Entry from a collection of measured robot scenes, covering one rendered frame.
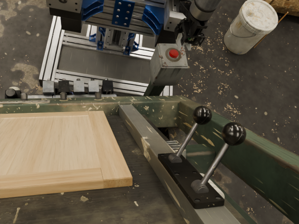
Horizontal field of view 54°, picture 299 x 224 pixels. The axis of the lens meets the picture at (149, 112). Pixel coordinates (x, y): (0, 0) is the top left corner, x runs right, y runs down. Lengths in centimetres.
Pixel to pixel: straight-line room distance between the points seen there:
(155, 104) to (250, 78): 154
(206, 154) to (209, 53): 173
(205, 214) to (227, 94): 201
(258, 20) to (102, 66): 122
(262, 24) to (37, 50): 166
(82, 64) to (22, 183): 146
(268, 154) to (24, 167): 52
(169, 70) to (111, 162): 66
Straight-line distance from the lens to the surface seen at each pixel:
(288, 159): 68
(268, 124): 250
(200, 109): 57
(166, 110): 118
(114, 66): 201
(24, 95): 117
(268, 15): 255
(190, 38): 105
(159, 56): 124
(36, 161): 70
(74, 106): 111
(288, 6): 302
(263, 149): 72
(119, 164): 65
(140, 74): 201
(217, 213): 46
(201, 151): 90
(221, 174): 219
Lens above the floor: 193
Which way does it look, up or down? 65 degrees down
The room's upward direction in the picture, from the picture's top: 31 degrees clockwise
